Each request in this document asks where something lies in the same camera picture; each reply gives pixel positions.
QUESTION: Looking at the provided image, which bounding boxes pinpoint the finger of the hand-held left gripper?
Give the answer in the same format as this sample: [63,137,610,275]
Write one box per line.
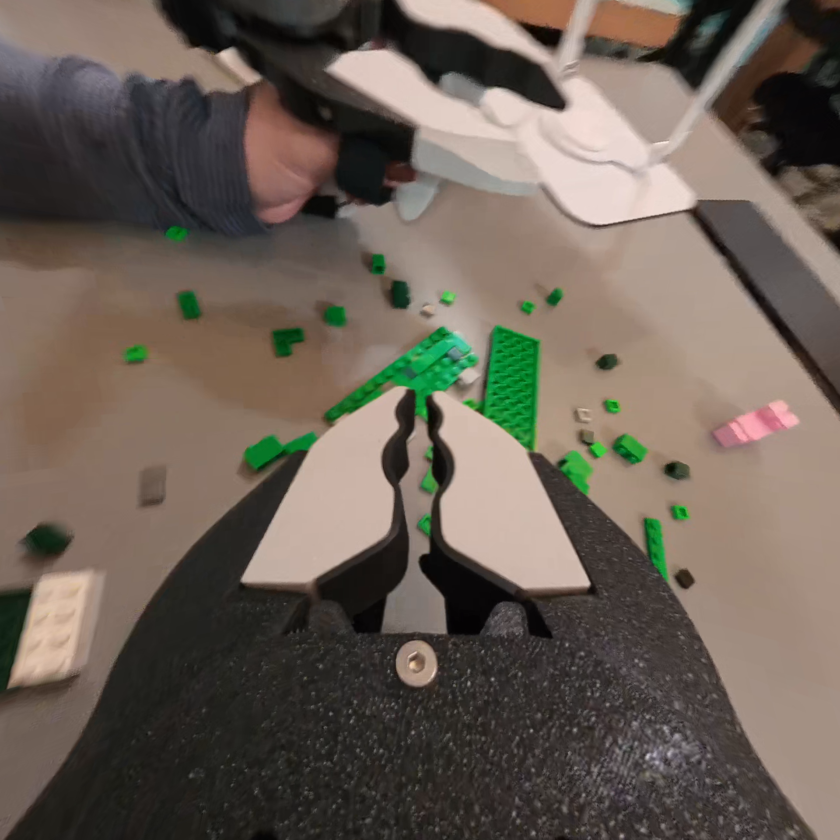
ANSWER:
[325,49,547,182]
[392,0,573,110]

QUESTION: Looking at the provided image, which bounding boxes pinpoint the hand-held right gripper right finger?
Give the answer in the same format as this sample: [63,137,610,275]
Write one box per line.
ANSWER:
[419,390,593,636]

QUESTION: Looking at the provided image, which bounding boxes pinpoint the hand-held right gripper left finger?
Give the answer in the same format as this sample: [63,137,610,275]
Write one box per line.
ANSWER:
[240,386,417,636]

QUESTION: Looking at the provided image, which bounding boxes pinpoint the green brick baseplate assembly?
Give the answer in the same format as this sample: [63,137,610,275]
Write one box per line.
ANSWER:
[325,326,480,424]

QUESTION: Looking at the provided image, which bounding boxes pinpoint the person's left forearm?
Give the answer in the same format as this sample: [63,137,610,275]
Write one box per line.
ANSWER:
[0,39,270,237]

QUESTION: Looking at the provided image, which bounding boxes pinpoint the grey desk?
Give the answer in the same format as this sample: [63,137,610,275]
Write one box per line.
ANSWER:
[0,0,840,840]

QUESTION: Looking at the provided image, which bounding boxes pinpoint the person's left hand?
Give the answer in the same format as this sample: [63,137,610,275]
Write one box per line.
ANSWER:
[244,82,421,225]

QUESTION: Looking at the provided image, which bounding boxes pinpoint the long thin green plate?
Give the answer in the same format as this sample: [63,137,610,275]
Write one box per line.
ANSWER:
[643,517,670,581]

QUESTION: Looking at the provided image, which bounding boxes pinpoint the wood-edged table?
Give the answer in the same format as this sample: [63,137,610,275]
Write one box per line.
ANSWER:
[486,0,686,48]

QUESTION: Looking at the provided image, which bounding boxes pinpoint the white lamp stand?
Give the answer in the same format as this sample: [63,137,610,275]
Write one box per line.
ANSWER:
[518,0,788,228]

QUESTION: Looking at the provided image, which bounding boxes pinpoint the scattered small toy bricks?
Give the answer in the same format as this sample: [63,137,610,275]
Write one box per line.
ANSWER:
[20,225,697,588]

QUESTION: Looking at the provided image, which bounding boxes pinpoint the pink brick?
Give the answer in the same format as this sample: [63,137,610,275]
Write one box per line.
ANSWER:
[712,400,802,449]

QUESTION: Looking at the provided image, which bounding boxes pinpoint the white studded plate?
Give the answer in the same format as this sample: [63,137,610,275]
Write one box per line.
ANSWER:
[7,570,102,689]

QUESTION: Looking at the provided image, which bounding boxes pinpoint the black office chair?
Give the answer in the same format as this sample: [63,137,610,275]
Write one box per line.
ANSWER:
[753,69,840,175]

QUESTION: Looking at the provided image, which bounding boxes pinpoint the black desk cable flap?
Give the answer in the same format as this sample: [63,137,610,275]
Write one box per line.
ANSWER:
[696,200,840,408]

